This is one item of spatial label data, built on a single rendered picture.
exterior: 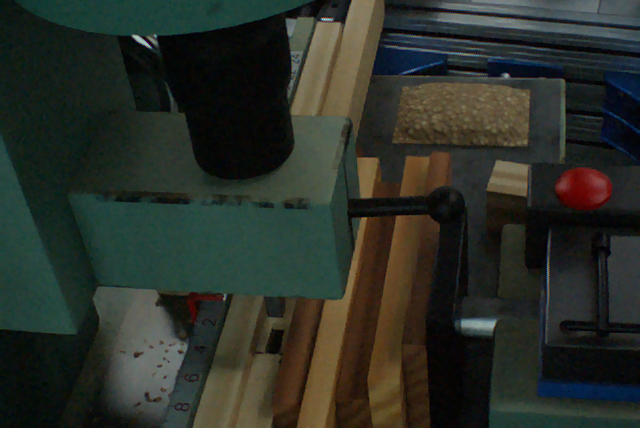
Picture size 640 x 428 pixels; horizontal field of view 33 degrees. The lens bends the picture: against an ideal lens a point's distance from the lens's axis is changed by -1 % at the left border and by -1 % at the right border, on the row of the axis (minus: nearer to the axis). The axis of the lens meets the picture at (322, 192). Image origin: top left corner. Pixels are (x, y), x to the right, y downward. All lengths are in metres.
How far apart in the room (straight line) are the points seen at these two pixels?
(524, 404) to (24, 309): 0.26
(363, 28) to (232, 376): 0.36
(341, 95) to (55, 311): 0.32
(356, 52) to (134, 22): 0.45
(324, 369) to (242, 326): 0.06
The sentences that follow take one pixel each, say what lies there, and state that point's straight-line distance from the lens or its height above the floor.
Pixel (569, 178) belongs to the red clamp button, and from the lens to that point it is 0.59.
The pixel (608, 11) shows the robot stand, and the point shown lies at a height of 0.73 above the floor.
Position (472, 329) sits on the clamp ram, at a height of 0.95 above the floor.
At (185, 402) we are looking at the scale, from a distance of 0.60.
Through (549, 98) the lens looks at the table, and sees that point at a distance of 0.85.
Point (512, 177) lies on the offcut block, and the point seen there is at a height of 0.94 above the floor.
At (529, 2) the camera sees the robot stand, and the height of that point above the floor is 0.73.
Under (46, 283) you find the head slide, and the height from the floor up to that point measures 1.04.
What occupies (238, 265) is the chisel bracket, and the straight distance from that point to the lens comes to 0.56.
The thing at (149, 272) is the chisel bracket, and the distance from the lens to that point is 0.58.
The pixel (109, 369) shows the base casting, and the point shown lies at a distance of 0.83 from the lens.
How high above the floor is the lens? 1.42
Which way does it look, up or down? 41 degrees down
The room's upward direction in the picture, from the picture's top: 8 degrees counter-clockwise
